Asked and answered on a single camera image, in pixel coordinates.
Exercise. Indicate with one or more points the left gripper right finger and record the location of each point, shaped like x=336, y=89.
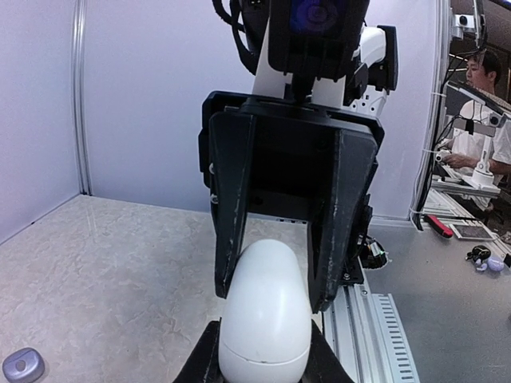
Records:
x=322, y=365

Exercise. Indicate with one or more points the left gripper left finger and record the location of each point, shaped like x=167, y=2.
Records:
x=202, y=365

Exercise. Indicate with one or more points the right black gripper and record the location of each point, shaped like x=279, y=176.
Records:
x=289, y=161

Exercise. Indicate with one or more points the white earbud charging case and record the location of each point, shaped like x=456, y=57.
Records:
x=265, y=329

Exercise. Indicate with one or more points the purple earbud charging case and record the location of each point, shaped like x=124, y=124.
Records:
x=23, y=365

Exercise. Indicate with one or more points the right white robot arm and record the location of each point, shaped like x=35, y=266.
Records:
x=363, y=91

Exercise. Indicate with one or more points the grey tray on bench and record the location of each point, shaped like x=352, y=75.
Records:
x=471, y=232

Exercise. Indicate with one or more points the aluminium front rail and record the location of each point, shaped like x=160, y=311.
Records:
x=366, y=334

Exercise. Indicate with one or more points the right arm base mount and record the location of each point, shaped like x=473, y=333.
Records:
x=364, y=252

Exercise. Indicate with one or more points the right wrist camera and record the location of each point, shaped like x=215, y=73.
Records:
x=315, y=38

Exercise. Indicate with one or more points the red handled tool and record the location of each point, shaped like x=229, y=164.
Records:
x=438, y=226

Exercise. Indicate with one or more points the right aluminium corner post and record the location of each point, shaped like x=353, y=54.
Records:
x=443, y=38

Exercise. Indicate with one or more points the aluminium corner post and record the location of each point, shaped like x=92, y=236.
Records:
x=443, y=38
x=78, y=96

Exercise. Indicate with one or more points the left aluminium corner post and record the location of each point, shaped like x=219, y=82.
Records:
x=78, y=96

